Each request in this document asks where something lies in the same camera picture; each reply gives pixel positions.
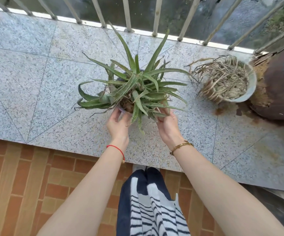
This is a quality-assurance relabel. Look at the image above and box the person's left hand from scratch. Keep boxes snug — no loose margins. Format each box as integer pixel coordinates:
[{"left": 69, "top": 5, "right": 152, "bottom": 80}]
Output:
[{"left": 106, "top": 108, "right": 132, "bottom": 145}]

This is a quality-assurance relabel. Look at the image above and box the person's right hand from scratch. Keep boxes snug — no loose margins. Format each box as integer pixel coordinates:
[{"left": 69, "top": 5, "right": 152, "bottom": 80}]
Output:
[{"left": 156, "top": 107, "right": 184, "bottom": 149}]

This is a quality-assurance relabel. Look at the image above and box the green aloe plant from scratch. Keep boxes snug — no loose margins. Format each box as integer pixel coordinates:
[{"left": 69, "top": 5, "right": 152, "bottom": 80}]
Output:
[{"left": 74, "top": 21, "right": 194, "bottom": 135}]

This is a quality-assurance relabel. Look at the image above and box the person's right forearm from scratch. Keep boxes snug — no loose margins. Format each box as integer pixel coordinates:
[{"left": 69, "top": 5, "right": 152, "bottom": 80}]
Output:
[{"left": 171, "top": 141, "right": 284, "bottom": 236}]

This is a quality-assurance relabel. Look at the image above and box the person's left forearm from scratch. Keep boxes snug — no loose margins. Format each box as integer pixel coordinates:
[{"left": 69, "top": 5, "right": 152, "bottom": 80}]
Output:
[{"left": 37, "top": 138, "right": 129, "bottom": 236}]

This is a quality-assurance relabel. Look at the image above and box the grey pot of dried plant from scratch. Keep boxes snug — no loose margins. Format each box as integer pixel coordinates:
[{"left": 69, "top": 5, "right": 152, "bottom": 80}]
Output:
[{"left": 186, "top": 55, "right": 257, "bottom": 105}]

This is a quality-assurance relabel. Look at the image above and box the navy striped garment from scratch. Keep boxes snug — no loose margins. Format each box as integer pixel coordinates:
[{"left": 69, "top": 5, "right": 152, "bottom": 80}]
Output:
[{"left": 116, "top": 167, "right": 191, "bottom": 236}]

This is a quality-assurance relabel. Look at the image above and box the white metal railing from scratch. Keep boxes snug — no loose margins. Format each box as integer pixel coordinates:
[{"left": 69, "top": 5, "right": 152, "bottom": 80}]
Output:
[{"left": 0, "top": 0, "right": 284, "bottom": 55}]

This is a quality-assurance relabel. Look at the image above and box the rusty brown metal drum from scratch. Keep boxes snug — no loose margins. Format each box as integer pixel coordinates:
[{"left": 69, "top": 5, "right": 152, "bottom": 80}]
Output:
[{"left": 249, "top": 38, "right": 284, "bottom": 120}]

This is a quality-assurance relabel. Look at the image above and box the gold bangle bracelet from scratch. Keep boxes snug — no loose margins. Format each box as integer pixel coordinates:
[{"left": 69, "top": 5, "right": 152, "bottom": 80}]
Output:
[{"left": 170, "top": 141, "right": 194, "bottom": 156}]

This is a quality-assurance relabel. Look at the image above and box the red string bracelet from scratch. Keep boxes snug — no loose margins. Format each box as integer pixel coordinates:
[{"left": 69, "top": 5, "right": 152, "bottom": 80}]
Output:
[{"left": 106, "top": 145, "right": 126, "bottom": 163}]

